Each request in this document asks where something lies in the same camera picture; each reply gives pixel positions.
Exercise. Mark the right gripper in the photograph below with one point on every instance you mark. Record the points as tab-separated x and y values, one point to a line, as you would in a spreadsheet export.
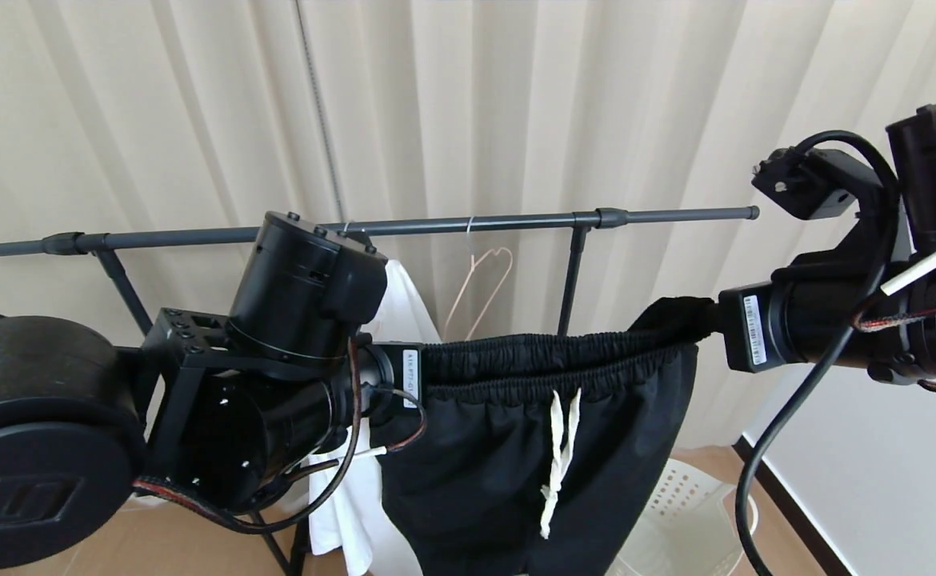
820	320

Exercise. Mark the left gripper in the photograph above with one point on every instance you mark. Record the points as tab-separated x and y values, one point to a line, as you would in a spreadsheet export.
276	432

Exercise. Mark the white printed t-shirt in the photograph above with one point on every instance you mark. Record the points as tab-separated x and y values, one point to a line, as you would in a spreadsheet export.
340	520

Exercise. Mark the black garment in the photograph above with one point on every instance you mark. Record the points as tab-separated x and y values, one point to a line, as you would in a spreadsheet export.
476	464

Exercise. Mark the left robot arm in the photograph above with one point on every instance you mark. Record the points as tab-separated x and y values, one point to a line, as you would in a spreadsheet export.
36	416

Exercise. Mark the pink clothes hanger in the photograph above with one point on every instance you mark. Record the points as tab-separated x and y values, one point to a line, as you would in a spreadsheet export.
459	300

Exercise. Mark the white laundry basket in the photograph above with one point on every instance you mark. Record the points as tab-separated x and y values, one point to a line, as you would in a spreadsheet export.
676	528

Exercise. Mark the black clothes rack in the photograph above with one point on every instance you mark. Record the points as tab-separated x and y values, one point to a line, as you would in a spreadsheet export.
516	222

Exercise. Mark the beige curtain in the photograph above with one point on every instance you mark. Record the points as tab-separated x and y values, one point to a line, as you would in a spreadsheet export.
596	96

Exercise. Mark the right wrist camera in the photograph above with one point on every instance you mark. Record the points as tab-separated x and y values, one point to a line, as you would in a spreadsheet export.
812	184

